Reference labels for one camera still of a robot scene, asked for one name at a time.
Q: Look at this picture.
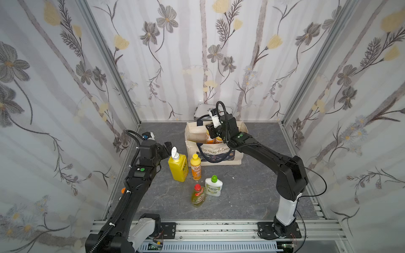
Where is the orange bottle yellow cap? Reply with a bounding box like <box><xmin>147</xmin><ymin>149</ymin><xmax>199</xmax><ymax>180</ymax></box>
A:
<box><xmin>190</xmin><ymin>153</ymin><xmax>201</xmax><ymax>181</ymax></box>
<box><xmin>206</xmin><ymin>130</ymin><xmax>216</xmax><ymax>144</ymax></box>
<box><xmin>215</xmin><ymin>137</ymin><xmax>224</xmax><ymax>144</ymax></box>

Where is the white bottle green cap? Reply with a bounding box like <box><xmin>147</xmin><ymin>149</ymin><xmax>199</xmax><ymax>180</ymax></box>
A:
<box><xmin>205</xmin><ymin>175</ymin><xmax>223</xmax><ymax>197</ymax></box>

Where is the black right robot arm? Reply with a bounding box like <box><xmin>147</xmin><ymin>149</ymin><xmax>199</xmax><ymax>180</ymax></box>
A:
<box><xmin>206</xmin><ymin>101</ymin><xmax>309</xmax><ymax>238</ymax></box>

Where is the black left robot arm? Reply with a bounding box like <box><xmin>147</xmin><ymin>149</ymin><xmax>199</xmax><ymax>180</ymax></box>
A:
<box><xmin>85</xmin><ymin>130</ymin><xmax>173</xmax><ymax>253</ymax></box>

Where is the large yellow soap bottle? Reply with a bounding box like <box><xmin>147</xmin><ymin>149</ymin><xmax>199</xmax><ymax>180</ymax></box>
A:
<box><xmin>168</xmin><ymin>147</ymin><xmax>189</xmax><ymax>182</ymax></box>

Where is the cream canvas shopping bag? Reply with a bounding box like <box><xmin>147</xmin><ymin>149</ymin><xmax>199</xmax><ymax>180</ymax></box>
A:
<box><xmin>185</xmin><ymin>121</ymin><xmax>244</xmax><ymax>166</ymax></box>

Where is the silver metal case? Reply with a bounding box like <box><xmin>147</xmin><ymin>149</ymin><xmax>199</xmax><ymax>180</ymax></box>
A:
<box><xmin>194</xmin><ymin>103</ymin><xmax>234</xmax><ymax>121</ymax></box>

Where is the green bottle red cap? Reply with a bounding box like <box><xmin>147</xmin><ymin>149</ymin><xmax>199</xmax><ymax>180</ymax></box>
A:
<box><xmin>191</xmin><ymin>184</ymin><xmax>206</xmax><ymax>206</ymax></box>

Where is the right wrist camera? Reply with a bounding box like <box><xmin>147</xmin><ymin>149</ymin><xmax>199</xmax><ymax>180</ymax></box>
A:
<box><xmin>209</xmin><ymin>108</ymin><xmax>221</xmax><ymax>129</ymax></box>

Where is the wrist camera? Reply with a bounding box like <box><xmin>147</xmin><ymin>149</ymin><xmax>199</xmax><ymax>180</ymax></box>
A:
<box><xmin>142</xmin><ymin>132</ymin><xmax>155</xmax><ymax>140</ymax></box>
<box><xmin>209</xmin><ymin>108</ymin><xmax>221</xmax><ymax>129</ymax></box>

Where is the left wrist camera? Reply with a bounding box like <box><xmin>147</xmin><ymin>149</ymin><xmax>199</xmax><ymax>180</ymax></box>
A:
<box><xmin>142</xmin><ymin>132</ymin><xmax>155</xmax><ymax>140</ymax></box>

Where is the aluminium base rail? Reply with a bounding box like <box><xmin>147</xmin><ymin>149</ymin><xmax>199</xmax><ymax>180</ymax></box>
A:
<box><xmin>90</xmin><ymin>219</ymin><xmax>346</xmax><ymax>253</ymax></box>

